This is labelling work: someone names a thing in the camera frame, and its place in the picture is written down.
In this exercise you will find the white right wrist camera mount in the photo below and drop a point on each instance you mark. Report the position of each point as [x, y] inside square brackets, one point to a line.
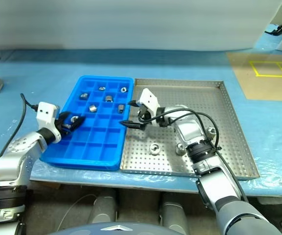
[149, 98]

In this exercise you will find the grey rounded cylinder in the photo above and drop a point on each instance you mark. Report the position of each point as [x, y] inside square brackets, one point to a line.
[105, 206]
[175, 215]

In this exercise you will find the blue table mat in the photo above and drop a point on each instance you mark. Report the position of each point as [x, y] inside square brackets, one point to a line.
[45, 66]

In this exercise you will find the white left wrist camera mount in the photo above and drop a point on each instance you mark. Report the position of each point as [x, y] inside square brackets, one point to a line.
[45, 112]

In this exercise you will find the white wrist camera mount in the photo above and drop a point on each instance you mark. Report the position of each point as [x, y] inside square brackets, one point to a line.
[45, 112]
[149, 98]

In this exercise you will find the perforated steel tray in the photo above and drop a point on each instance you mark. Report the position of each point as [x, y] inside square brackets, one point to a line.
[199, 98]

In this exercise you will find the blue compartment tray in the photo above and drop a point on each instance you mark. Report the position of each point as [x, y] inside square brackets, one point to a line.
[99, 144]

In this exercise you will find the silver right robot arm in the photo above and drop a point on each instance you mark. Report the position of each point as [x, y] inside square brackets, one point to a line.
[189, 127]

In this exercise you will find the brown cardboard sheet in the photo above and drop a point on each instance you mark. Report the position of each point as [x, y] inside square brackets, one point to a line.
[265, 88]

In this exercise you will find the grey robot torso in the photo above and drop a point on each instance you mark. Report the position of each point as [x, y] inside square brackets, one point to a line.
[111, 230]

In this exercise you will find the black clamp tool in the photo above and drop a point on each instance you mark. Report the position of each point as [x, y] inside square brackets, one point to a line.
[278, 29]

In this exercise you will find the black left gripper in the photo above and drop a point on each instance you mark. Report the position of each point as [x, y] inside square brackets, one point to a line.
[60, 124]

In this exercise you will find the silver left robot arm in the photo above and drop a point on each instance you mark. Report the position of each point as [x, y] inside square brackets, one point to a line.
[8, 161]

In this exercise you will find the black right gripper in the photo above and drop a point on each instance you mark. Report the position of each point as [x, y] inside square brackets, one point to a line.
[145, 117]

